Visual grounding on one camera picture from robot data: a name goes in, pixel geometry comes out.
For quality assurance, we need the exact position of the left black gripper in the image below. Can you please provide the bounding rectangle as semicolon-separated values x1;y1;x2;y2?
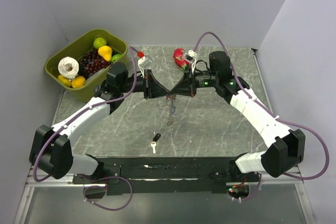
119;70;170;100

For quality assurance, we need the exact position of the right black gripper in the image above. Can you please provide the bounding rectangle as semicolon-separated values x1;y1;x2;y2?
170;65;218;98

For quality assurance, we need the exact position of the metal key organizer disc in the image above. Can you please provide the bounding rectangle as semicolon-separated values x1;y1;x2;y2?
166;94;176;126

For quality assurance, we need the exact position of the silver key with black fob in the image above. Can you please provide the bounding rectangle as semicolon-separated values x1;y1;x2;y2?
151;133;161;154

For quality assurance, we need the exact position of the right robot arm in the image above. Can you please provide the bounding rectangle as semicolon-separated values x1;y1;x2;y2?
171;50;306;181

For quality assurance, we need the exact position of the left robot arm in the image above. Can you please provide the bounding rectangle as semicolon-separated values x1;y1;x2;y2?
29;62;169;183

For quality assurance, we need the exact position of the red dragon fruit toy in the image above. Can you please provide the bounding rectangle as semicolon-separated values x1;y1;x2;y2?
173;48;189;70

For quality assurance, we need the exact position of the small green lime toy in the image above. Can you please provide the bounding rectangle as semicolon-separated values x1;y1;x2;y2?
111;54;122;62

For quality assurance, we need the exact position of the olive green plastic bin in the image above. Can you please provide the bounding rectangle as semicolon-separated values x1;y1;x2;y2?
45;29;128;103

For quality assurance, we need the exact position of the yellow pear toy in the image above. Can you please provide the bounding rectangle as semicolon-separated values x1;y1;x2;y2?
98;46;113;62

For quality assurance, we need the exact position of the purple grapes toy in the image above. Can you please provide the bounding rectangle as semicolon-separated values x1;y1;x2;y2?
79;49;110;79

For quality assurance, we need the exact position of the green apple toy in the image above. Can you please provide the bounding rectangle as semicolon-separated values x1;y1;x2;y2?
93;37;107;49

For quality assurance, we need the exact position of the yellow lemon toy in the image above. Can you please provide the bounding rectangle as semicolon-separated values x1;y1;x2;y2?
71;76;86;89
57;74;71;88

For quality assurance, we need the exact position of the white tape roll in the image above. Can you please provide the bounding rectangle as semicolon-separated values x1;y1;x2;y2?
58;57;79;81

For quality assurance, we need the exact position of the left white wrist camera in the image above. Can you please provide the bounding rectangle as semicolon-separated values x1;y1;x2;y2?
137;51;152;75

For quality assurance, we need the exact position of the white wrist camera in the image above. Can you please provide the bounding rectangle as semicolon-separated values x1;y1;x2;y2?
137;51;152;75
183;50;198;71

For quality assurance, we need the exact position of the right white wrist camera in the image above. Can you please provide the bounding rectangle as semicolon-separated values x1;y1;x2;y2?
183;50;198;71

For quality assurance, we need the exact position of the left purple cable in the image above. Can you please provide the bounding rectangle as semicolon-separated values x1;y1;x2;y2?
33;45;144;211

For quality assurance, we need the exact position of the purple cable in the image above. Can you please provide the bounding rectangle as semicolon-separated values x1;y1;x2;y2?
33;45;144;211
194;31;330;204

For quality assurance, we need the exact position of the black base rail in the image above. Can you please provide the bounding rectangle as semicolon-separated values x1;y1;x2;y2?
73;157;259;196

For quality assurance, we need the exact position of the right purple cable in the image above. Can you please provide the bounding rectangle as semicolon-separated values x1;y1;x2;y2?
194;31;330;204

